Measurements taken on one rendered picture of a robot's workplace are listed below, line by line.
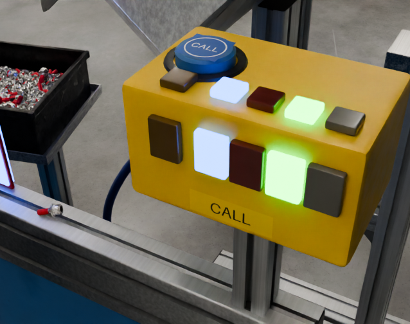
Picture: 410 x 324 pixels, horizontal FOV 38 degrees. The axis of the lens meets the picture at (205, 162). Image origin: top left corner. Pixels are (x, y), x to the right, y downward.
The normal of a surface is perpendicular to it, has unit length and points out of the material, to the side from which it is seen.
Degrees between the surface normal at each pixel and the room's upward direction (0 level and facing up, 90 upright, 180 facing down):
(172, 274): 0
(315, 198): 90
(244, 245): 90
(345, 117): 0
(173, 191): 90
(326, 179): 90
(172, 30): 55
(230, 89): 0
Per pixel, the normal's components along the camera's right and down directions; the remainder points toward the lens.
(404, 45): -0.01, -0.79
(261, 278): -0.48, 0.54
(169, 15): 0.09, 0.04
